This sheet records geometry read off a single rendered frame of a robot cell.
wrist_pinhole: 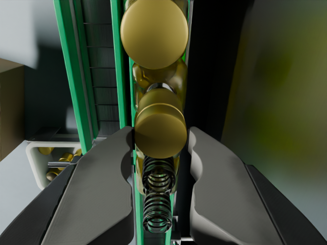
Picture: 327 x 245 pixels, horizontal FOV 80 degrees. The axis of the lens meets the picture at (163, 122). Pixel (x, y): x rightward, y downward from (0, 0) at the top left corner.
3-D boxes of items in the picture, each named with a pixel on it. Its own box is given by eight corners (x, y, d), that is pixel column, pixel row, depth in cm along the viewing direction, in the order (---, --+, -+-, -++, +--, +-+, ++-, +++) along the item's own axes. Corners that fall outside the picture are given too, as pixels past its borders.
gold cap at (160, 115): (180, 128, 17) (187, 160, 13) (138, 128, 17) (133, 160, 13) (183, 88, 15) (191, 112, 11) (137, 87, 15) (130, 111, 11)
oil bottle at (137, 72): (172, 73, 39) (187, 125, 20) (144, 73, 38) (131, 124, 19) (174, 42, 36) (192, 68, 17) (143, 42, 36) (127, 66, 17)
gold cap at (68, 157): (63, 161, 61) (57, 170, 58) (61, 152, 60) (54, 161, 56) (75, 161, 62) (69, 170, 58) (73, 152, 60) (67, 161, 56)
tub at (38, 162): (121, 173, 66) (117, 193, 59) (53, 172, 65) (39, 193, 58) (117, 128, 58) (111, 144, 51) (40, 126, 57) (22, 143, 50)
